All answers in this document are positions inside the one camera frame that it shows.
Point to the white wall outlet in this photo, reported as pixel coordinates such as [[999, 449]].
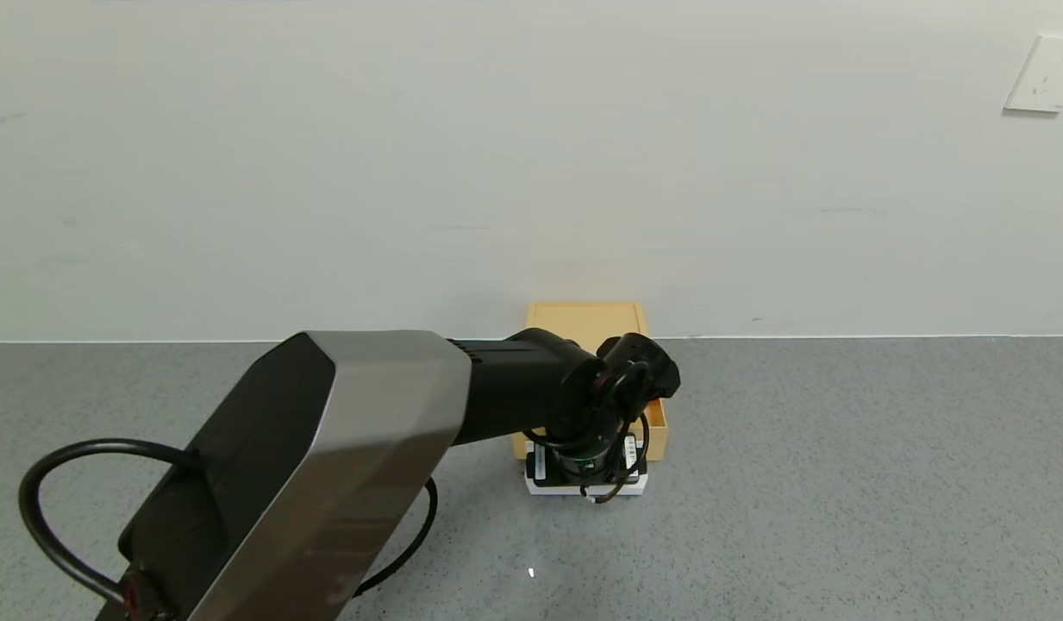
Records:
[[1047, 76]]

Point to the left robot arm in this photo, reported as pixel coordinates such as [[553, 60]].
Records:
[[367, 414]]

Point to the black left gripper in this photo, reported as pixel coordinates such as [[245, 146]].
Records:
[[541, 467]]

